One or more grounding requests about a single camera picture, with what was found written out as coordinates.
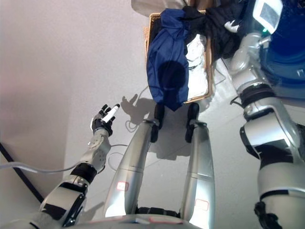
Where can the black right robot foot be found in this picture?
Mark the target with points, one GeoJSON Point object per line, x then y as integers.
{"type": "Point", "coordinates": [192, 114]}

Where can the silver robot torso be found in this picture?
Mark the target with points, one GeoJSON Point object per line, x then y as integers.
{"type": "Point", "coordinates": [133, 223]}

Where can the black garment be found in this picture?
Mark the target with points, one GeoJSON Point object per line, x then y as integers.
{"type": "Point", "coordinates": [214, 26]}

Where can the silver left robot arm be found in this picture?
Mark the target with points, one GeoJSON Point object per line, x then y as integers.
{"type": "Point", "coordinates": [66, 190]}

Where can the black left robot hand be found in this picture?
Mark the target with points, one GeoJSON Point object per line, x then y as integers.
{"type": "Point", "coordinates": [104, 119]}

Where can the black left robot foot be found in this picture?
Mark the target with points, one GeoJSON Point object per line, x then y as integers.
{"type": "Point", "coordinates": [159, 114]}

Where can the blue garment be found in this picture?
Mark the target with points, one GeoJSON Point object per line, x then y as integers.
{"type": "Point", "coordinates": [166, 59]}

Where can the silver robot leg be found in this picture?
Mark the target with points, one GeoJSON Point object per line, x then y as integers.
{"type": "Point", "coordinates": [131, 167]}
{"type": "Point", "coordinates": [200, 167]}

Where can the silver right robot leg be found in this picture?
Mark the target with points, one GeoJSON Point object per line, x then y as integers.
{"type": "Point", "coordinates": [200, 167]}

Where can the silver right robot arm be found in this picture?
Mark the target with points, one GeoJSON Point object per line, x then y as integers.
{"type": "Point", "coordinates": [269, 143]}

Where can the black robot foot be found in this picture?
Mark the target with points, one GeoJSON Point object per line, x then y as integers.
{"type": "Point", "coordinates": [159, 114]}
{"type": "Point", "coordinates": [192, 114]}

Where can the silver left robot leg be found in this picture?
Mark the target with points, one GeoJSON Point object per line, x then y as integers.
{"type": "Point", "coordinates": [131, 167]}

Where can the grey front-load washing machine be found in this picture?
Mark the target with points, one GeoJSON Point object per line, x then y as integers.
{"type": "Point", "coordinates": [286, 47]}

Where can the wicker laundry basket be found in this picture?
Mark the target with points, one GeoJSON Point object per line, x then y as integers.
{"type": "Point", "coordinates": [209, 71]}

